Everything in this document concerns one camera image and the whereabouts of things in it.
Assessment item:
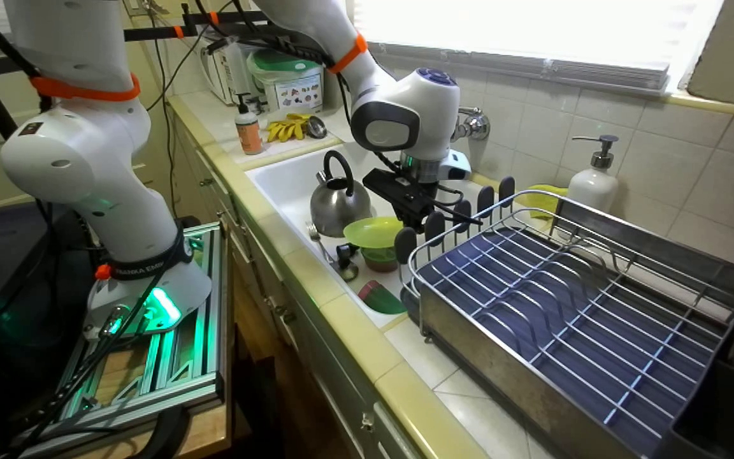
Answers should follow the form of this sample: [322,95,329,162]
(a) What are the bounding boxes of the white window blind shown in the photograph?
[349,0,725,95]

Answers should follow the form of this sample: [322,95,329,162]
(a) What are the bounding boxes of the black utensil holder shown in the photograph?
[661,340,734,459]

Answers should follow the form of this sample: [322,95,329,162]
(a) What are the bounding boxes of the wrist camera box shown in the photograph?
[437,149,475,183]

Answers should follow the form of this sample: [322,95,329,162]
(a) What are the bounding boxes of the white sink basin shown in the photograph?
[243,136,505,330]

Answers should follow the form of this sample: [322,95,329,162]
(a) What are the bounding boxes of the chrome wall faucet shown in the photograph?
[454,108,492,145]

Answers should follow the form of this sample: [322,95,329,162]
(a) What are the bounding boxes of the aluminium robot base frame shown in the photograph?
[13,223,235,459]

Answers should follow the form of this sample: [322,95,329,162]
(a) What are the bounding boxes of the orange soap bottle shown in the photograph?
[231,89,268,159]

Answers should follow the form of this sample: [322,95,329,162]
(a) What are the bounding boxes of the steel kettle with black handle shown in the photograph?
[307,149,375,241]

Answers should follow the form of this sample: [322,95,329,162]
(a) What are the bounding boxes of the black camera rig bar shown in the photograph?
[119,6,300,49]

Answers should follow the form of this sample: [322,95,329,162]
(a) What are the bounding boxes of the white soap pump dispenser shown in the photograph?
[566,132,623,215]

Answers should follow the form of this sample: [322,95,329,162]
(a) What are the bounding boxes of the green and purple cup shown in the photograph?
[356,279,408,318]

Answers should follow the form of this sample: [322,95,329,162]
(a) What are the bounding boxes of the cream kitchen base cabinet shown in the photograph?
[170,111,437,459]

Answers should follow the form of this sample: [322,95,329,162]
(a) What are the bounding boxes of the metal dish drying rack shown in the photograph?
[402,174,734,459]

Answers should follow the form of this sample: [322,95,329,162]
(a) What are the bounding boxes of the white container with green lid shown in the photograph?
[243,46,325,114]

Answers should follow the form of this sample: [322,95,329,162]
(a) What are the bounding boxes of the small green bowl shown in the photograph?
[359,243,402,276]

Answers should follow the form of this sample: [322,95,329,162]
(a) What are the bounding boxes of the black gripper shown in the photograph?
[361,165,437,237]

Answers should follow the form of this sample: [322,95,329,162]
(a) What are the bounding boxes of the yellow green plastic plate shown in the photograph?
[342,215,408,252]

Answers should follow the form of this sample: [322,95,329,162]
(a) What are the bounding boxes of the white box appliance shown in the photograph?
[199,37,255,111]

